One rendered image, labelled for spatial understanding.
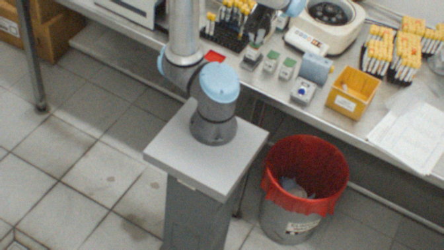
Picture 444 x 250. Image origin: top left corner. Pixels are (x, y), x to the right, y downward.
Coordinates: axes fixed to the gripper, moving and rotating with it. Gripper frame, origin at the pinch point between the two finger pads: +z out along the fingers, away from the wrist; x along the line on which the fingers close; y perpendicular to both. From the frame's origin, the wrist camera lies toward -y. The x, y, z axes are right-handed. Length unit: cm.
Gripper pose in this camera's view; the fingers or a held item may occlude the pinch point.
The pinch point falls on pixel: (254, 42)
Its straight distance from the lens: 198.4
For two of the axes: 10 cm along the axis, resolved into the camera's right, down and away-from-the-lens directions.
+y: 5.0, -6.2, 6.1
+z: -1.2, 6.5, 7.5
